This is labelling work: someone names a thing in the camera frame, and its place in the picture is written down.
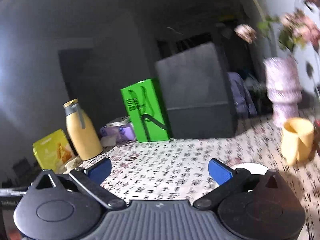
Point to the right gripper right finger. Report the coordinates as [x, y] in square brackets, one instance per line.
[230, 182]

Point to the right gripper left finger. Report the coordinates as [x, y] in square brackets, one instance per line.
[88, 181]

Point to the white rubber gloves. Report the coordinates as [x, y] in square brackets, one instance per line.
[74, 163]

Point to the yellow thermos jug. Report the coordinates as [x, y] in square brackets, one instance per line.
[81, 131]

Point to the yellow-green snack box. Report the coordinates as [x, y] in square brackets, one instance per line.
[53, 151]

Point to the calligraphy print tablecloth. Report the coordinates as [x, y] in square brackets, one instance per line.
[178, 169]

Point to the purple tissue pack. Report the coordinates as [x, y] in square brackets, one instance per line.
[116, 134]

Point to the small white box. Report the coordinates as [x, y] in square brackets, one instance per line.
[122, 121]

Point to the black paper bag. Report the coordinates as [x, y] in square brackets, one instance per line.
[197, 93]

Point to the green paper bag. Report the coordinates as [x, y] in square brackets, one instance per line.
[145, 107]

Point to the yellow mug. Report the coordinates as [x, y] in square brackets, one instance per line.
[297, 140]

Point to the purple glitter vase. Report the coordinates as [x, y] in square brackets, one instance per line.
[283, 88]

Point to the pink artificial flowers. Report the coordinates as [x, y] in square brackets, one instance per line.
[297, 29]

